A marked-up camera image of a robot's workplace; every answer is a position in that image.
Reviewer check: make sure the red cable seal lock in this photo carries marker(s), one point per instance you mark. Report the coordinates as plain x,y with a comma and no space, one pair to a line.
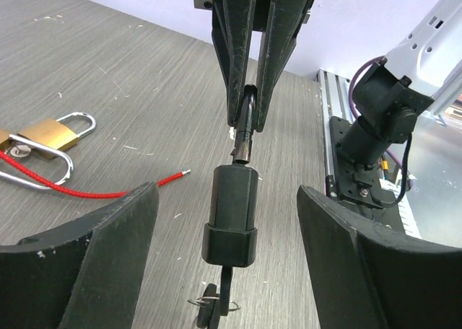
59,188

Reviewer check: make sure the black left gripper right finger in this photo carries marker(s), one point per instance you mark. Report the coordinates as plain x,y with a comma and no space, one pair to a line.
365,275

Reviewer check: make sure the small brass padlock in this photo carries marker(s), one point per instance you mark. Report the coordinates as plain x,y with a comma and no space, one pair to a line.
55,133

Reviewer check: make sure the large brass padlock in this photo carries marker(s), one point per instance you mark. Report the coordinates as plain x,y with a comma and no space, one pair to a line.
53,165

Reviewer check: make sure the black padlock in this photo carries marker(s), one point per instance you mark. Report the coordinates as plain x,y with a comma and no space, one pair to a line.
230,235

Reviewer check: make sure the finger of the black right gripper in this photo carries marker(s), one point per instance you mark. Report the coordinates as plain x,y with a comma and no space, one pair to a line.
278,40
232,22

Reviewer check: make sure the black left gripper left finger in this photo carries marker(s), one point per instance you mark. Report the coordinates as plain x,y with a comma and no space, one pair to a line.
86,273

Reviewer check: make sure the black-headed key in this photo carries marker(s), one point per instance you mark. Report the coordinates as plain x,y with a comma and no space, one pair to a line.
209,315

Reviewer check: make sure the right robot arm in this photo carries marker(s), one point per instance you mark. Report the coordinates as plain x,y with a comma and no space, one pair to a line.
254,39

